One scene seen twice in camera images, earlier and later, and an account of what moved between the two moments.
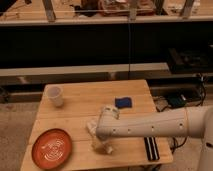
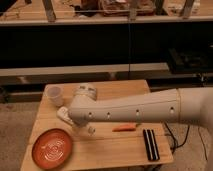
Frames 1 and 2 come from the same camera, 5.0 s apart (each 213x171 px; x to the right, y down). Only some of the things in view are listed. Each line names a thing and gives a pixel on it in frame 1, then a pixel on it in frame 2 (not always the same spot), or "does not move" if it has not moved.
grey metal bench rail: [83, 73] does not move
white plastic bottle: [92, 130] to [64, 114]
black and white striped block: [151, 148] does not move
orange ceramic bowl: [52, 148] does not move
